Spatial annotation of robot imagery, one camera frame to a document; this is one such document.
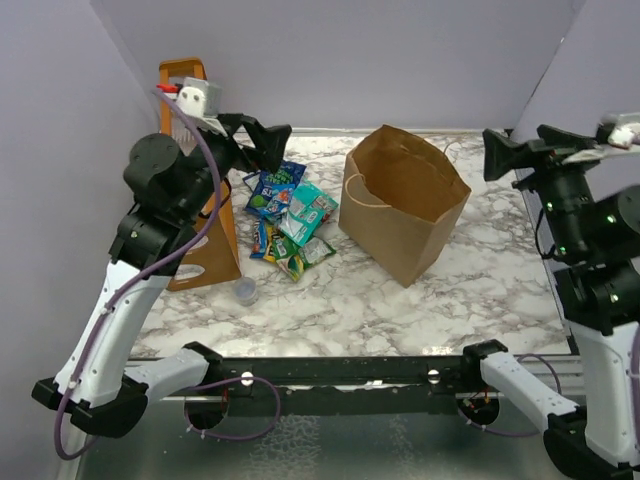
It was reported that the brown paper bag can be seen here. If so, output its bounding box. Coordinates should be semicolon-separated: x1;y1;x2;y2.
339;125;471;287

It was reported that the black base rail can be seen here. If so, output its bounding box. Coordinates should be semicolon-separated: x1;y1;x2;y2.
154;354;521;416

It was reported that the orange wooden rack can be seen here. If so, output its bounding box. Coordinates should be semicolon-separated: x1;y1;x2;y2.
159;57;241;292

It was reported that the small blue candy bar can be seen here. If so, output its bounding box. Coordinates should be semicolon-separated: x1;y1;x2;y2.
250;218;268;259

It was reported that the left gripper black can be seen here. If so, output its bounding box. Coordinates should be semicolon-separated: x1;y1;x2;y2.
178;113;290;222

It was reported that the blue Burts crisps packet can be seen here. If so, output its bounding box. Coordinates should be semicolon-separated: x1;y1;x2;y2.
245;161;306;215

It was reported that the green yellow snack packet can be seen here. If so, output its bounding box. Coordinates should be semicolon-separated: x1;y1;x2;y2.
273;236;336;282

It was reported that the yellow M&M's packet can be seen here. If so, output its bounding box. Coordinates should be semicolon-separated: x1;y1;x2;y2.
263;223;287;263

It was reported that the dark blue snack packet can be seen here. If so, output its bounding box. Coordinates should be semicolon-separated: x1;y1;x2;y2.
243;172;261;192

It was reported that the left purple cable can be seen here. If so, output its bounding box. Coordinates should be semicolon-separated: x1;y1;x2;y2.
53;87;281;461

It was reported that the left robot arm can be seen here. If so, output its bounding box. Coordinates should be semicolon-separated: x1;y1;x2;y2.
32;114;292;438

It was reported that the small clear plastic cup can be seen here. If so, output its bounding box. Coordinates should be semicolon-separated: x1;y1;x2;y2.
233;277;259;306

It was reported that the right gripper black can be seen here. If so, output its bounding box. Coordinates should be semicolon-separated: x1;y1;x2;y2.
483;122;604;256

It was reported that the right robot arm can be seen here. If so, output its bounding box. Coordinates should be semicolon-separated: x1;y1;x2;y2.
459;114;639;479

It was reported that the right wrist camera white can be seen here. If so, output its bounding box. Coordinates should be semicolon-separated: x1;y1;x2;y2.
561;112;639;165

